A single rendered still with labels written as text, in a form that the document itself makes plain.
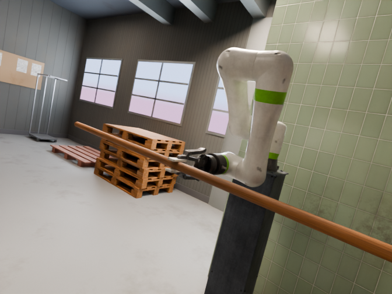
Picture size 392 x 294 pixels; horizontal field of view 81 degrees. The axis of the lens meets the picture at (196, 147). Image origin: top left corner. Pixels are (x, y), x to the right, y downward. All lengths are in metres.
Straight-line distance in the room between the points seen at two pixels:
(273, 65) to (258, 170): 0.40
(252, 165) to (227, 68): 0.39
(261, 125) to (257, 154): 0.12
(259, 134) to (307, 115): 0.98
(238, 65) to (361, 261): 1.44
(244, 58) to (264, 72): 0.09
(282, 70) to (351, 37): 1.14
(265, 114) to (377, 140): 1.02
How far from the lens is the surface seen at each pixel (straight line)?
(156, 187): 3.96
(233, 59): 0.92
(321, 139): 1.82
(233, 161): 1.01
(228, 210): 1.24
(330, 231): 0.58
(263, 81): 0.88
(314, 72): 1.93
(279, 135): 1.19
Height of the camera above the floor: 1.35
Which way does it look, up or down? 6 degrees down
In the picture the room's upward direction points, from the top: 13 degrees clockwise
